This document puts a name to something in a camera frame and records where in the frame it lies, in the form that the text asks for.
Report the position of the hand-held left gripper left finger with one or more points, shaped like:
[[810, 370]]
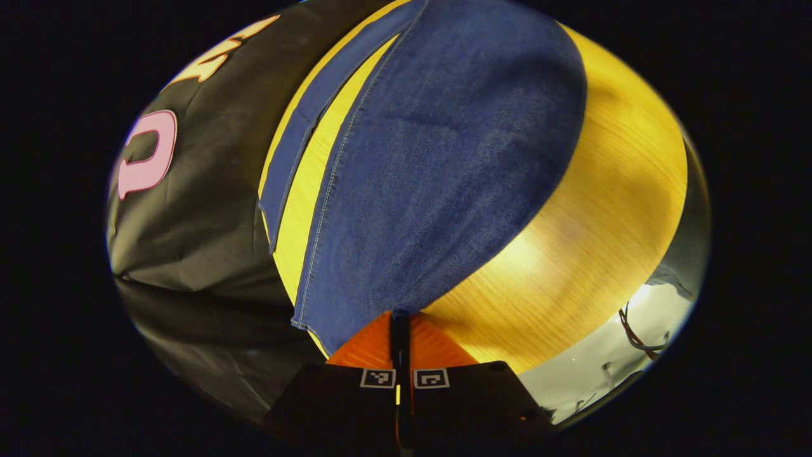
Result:
[[336, 400]]

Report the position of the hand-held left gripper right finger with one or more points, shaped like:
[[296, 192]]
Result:
[[469, 400]]

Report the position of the blue denim jeans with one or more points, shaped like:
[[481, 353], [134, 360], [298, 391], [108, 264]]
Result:
[[444, 158]]

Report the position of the black backdrop cloth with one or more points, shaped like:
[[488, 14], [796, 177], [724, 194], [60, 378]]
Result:
[[209, 222]]

